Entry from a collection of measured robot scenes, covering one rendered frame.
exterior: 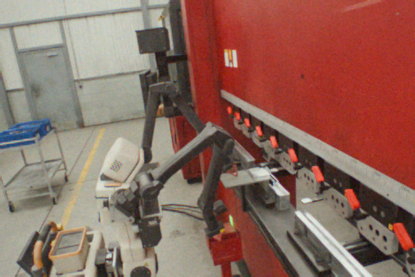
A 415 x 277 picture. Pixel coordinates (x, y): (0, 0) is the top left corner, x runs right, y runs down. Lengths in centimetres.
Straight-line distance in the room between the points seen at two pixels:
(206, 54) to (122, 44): 612
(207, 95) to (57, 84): 658
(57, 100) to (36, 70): 89
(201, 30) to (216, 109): 65
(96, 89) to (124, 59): 109
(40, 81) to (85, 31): 171
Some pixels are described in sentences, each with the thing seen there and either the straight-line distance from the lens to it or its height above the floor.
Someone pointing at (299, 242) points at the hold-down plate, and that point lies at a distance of 147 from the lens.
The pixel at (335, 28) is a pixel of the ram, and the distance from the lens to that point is 102.
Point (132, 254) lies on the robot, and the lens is 161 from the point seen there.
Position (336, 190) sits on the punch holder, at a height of 126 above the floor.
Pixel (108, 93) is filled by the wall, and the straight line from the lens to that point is 862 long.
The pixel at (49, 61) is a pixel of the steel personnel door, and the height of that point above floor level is 183.
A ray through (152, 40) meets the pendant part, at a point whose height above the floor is 185.
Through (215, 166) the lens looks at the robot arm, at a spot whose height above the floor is 125.
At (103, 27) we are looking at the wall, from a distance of 858.
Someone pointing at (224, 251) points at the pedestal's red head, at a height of 74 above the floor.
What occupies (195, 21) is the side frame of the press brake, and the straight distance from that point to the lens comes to 252.
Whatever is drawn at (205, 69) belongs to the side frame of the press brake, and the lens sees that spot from 252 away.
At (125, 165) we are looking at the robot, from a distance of 140.
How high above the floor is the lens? 178
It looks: 17 degrees down
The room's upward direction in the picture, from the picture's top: 7 degrees counter-clockwise
